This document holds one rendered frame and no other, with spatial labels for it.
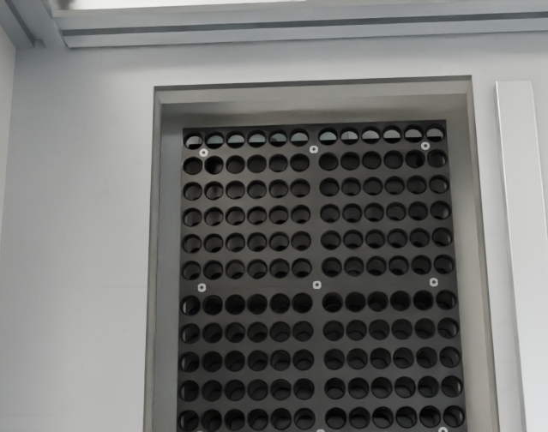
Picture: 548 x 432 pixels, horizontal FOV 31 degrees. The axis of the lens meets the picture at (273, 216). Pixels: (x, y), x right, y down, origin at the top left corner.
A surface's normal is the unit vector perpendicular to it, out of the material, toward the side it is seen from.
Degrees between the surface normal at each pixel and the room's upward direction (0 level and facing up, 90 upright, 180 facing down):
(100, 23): 90
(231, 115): 0
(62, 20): 90
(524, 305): 0
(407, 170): 0
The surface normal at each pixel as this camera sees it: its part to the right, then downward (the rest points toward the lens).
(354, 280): -0.06, -0.31
